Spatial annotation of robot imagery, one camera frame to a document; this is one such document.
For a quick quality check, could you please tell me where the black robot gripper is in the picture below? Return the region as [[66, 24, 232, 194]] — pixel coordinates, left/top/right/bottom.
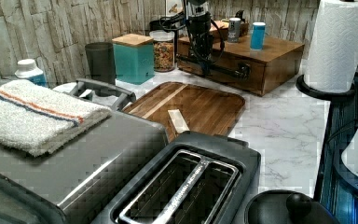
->
[[185, 0, 213, 76]]

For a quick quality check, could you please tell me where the wooden drawer cabinet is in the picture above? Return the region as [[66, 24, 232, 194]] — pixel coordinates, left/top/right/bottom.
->
[[178, 35, 304, 96]]

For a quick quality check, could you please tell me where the grey cylindrical can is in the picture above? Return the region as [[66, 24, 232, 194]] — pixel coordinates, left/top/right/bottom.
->
[[227, 18, 241, 43]]

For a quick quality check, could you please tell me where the clear cereal jar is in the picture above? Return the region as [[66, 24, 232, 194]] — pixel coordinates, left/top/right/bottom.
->
[[149, 30, 174, 72]]

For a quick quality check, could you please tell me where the blue cylindrical can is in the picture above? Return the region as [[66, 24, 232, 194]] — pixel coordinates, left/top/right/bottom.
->
[[250, 22, 266, 50]]

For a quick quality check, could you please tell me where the teal canister with wooden lid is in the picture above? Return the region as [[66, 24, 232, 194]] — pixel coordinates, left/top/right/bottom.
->
[[112, 34, 155, 85]]

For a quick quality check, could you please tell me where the wooden cutting board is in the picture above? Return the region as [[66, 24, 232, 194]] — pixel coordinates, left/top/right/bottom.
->
[[124, 82, 245, 141]]

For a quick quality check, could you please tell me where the dark grey cup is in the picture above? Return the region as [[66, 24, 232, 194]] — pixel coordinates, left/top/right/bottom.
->
[[85, 42, 116, 84]]

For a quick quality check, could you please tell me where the black paper towel holder base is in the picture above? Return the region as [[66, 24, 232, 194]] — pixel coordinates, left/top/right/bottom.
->
[[296, 75, 355, 102]]

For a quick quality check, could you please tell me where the white paper towel roll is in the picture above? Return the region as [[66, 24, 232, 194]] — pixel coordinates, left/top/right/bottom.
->
[[305, 0, 358, 93]]

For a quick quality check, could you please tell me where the white teal plate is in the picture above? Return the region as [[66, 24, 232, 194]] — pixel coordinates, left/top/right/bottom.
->
[[53, 82, 76, 93]]

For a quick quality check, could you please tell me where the black silver toaster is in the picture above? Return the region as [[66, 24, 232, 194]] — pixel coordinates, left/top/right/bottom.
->
[[90, 132, 261, 224]]

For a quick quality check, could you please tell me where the blue white water bottle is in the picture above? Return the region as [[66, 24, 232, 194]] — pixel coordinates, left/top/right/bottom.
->
[[15, 59, 48, 88]]

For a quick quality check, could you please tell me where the black round lid with knob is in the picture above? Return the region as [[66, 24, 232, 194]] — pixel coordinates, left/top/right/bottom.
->
[[244, 189, 340, 224]]

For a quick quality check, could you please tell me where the striped white towel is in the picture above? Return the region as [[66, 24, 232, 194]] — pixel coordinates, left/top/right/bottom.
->
[[0, 79, 112, 157]]

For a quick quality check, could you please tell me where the silver toaster oven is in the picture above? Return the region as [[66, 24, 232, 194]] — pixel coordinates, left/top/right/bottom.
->
[[0, 77, 170, 224]]

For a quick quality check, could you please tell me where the black drawer handle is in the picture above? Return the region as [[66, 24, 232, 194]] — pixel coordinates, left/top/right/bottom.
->
[[177, 54, 251, 81]]

